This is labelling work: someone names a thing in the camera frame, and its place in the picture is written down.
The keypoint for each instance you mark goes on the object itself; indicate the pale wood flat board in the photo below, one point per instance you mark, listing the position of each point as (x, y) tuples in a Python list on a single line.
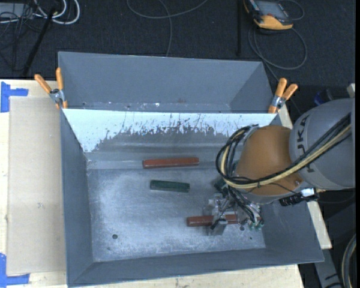
[(36, 184)]

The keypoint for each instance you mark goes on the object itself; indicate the dark green flat block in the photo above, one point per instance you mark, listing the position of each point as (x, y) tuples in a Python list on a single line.
[(169, 186)]

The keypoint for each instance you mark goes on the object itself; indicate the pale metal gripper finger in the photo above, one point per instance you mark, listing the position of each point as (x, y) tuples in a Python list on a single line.
[(213, 206), (218, 227)]

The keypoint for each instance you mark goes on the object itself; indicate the grey metal bin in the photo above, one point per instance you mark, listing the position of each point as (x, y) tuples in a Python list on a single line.
[(156, 220)]

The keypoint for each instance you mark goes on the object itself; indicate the red-brown flat block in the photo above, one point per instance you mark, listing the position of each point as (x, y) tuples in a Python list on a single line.
[(171, 162), (198, 220)]

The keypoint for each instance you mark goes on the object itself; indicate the black cylinder on white bracket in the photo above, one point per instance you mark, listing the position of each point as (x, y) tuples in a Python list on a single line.
[(294, 199)]

